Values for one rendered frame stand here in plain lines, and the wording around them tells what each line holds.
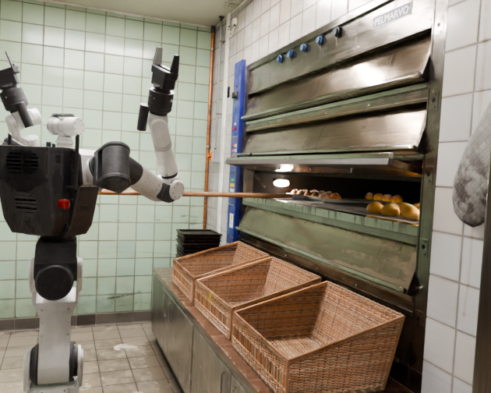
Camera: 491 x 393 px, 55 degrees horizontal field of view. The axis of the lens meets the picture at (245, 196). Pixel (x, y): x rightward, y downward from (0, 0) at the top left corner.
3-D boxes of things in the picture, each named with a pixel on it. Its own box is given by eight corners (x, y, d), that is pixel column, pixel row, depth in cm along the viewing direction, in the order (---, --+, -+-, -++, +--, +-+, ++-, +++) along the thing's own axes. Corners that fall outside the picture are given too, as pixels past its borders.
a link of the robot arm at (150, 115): (174, 107, 167) (169, 136, 172) (169, 98, 176) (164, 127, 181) (142, 102, 163) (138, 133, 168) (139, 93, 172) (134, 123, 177)
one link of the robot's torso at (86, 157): (65, 248, 145) (69, 132, 144) (-24, 238, 154) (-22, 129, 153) (117, 236, 174) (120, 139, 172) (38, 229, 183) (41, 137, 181)
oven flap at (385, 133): (243, 158, 337) (254, 132, 338) (420, 153, 171) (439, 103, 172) (238, 155, 335) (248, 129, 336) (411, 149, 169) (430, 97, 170)
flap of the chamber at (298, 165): (224, 163, 332) (250, 170, 339) (387, 164, 165) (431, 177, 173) (225, 160, 332) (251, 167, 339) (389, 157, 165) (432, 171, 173)
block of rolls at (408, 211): (457, 214, 251) (458, 203, 250) (542, 224, 206) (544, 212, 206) (361, 211, 229) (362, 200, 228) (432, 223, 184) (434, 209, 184)
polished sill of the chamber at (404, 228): (250, 200, 341) (250, 195, 341) (430, 236, 174) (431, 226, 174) (242, 200, 339) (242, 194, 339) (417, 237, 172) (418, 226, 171)
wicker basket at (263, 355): (325, 336, 226) (328, 279, 224) (404, 389, 173) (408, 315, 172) (228, 345, 208) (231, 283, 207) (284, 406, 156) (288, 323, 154)
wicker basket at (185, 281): (238, 278, 338) (239, 240, 337) (269, 299, 286) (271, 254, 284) (171, 281, 321) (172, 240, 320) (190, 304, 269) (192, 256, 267)
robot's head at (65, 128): (72, 142, 164) (73, 116, 163) (47, 140, 166) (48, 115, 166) (83, 143, 170) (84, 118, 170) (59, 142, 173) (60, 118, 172)
